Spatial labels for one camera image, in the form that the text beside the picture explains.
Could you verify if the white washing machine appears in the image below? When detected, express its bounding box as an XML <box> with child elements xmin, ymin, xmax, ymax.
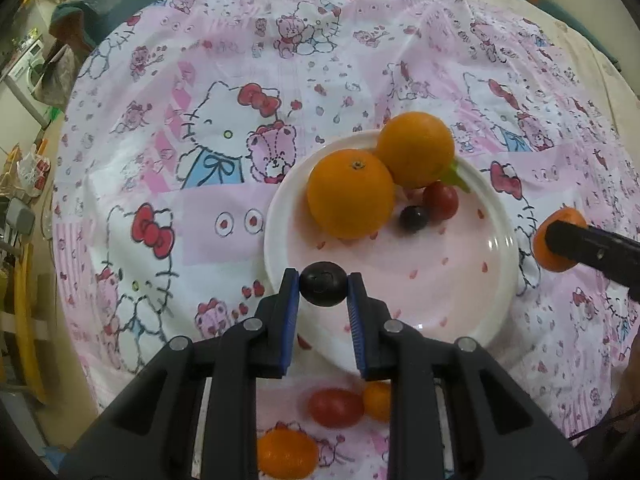
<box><xmin>1</xmin><ymin>35</ymin><xmax>51</xmax><ymax>129</ymax></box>

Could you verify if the small mandarin top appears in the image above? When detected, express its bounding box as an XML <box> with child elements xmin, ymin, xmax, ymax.
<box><xmin>533</xmin><ymin>207</ymin><xmax>587</xmax><ymax>273</ymax></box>

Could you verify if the pink strawberry pattern plate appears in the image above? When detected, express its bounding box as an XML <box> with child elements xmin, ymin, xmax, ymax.
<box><xmin>264</xmin><ymin>130</ymin><xmax>518</xmax><ymax>347</ymax></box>

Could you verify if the red cherry tomato front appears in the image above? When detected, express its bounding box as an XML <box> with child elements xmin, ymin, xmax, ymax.
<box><xmin>307</xmin><ymin>388</ymin><xmax>364</xmax><ymax>429</ymax></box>

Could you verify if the large orange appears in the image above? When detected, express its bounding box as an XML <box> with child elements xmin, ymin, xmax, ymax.
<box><xmin>374</xmin><ymin>112</ymin><xmax>456</xmax><ymax>188</ymax></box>
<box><xmin>306</xmin><ymin>148</ymin><xmax>395</xmax><ymax>240</ymax></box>

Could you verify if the red white plastic bag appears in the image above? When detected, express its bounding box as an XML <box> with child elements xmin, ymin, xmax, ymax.
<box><xmin>17</xmin><ymin>145</ymin><xmax>51</xmax><ymax>198</ymax></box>

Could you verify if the dark grape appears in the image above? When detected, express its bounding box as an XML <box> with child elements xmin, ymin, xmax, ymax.
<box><xmin>398</xmin><ymin>205</ymin><xmax>430</xmax><ymax>233</ymax></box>
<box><xmin>299</xmin><ymin>261</ymin><xmax>348</xmax><ymax>308</ymax></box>

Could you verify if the pink Hello Kitty cloth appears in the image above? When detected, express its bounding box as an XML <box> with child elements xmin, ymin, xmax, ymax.
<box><xmin>52</xmin><ymin>0</ymin><xmax>639</xmax><ymax>479</ymax></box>

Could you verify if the small mandarin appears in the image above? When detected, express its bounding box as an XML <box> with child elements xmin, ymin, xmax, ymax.
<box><xmin>362</xmin><ymin>382</ymin><xmax>392</xmax><ymax>424</ymax></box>
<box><xmin>257</xmin><ymin>428</ymin><xmax>319</xmax><ymax>479</ymax></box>
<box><xmin>533</xmin><ymin>207</ymin><xmax>587</xmax><ymax>273</ymax></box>

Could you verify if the large orange front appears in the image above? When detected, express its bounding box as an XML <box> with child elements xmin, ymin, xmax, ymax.
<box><xmin>306</xmin><ymin>148</ymin><xmax>395</xmax><ymax>240</ymax></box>

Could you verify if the yellow wooden rack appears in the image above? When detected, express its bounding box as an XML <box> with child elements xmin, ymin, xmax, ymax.
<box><xmin>1</xmin><ymin>242</ymin><xmax>49</xmax><ymax>405</ymax></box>

